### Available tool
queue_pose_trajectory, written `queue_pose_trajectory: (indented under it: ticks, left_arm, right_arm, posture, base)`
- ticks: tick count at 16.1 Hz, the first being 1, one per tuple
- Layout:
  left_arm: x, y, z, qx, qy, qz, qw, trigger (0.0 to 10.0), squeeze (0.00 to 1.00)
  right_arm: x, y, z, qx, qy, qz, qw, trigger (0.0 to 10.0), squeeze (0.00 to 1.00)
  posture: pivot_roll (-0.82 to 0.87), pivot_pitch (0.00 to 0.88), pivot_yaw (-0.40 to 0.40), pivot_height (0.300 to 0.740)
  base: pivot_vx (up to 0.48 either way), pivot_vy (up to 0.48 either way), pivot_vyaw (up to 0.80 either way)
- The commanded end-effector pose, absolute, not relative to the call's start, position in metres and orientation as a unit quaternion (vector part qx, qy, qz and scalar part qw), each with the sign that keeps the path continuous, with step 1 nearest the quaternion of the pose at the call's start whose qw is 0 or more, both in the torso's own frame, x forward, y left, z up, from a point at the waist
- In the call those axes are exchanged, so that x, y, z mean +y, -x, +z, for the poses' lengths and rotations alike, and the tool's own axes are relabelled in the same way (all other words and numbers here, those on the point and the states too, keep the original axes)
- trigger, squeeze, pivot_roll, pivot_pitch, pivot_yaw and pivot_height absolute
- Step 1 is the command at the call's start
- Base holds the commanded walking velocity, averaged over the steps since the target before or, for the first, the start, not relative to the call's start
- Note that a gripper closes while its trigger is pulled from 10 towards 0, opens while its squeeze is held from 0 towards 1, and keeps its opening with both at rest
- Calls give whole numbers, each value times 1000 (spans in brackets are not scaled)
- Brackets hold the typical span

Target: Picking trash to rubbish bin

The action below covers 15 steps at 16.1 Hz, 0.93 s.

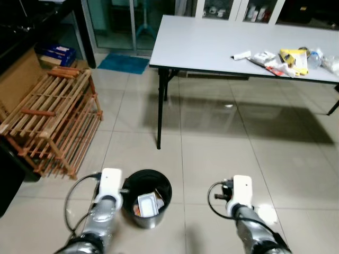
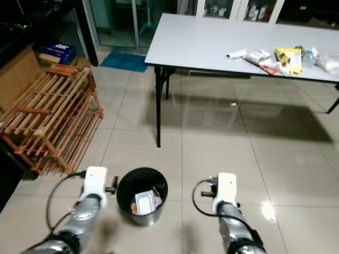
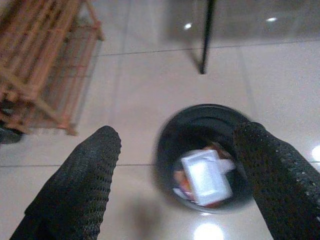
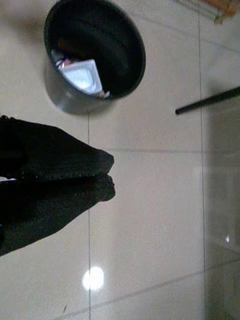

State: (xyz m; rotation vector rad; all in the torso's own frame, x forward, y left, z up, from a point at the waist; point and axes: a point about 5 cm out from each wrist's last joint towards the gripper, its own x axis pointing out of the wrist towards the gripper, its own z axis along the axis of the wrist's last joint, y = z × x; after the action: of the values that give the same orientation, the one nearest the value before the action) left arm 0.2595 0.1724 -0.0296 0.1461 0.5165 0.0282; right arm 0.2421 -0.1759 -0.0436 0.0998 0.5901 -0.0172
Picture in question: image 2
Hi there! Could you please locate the yellow white paper package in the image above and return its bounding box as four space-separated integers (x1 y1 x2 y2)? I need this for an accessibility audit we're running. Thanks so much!
274 48 304 75

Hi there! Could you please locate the clear blue-label water bottle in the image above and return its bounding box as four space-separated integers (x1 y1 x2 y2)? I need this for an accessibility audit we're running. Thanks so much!
301 48 318 68

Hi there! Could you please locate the black rubbish bin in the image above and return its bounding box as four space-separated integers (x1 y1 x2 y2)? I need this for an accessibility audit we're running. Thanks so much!
117 167 168 227

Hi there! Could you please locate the white plastic box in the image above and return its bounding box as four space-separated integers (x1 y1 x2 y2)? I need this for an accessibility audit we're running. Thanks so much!
134 190 162 215

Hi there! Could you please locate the wooden slatted rack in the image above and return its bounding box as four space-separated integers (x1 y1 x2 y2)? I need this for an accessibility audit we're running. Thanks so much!
0 65 104 176

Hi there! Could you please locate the blue floor mat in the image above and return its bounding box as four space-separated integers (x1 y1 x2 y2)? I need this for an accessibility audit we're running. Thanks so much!
100 51 148 73

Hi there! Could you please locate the red white wrapper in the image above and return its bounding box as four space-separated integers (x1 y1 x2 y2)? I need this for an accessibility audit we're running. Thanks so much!
260 59 289 76

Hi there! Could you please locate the blue carton box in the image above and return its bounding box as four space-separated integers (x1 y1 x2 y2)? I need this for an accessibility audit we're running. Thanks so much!
38 41 77 65

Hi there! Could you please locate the brown cardboard box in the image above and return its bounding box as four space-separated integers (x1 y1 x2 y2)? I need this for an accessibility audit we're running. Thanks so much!
0 47 91 109

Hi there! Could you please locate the white printed crumpled packet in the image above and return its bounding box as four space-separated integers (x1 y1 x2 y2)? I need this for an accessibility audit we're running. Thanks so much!
244 50 272 65

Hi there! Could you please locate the white folding table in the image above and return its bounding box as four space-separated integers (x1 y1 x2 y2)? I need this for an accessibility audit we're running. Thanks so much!
145 13 339 148

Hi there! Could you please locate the glass sliding door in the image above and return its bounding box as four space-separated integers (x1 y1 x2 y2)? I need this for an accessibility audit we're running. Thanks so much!
85 0 197 53

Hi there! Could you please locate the clear bubble wrap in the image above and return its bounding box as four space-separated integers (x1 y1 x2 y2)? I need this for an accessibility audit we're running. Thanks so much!
315 52 339 75

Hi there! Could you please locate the black workbench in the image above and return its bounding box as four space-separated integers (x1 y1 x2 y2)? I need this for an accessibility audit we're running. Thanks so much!
0 0 99 67

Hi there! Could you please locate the white glass-door cabinet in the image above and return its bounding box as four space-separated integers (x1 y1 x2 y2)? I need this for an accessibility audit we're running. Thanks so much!
196 0 287 24

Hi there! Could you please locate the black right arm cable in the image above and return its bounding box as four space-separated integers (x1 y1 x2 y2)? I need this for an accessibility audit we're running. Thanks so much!
192 179 218 217

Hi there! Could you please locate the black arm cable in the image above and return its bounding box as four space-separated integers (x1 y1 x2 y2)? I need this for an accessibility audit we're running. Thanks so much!
192 179 218 217
46 170 86 233

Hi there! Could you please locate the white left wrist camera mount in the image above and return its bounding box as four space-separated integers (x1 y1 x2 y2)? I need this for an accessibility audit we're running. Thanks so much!
82 166 109 207

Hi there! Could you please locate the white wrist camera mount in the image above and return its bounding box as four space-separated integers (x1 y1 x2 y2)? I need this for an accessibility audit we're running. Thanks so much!
82 166 109 207
212 173 238 212

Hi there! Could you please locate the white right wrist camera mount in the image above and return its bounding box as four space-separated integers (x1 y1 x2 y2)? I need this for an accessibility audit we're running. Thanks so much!
212 173 238 212

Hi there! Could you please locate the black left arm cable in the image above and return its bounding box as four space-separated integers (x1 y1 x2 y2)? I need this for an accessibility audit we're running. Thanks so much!
46 170 86 233

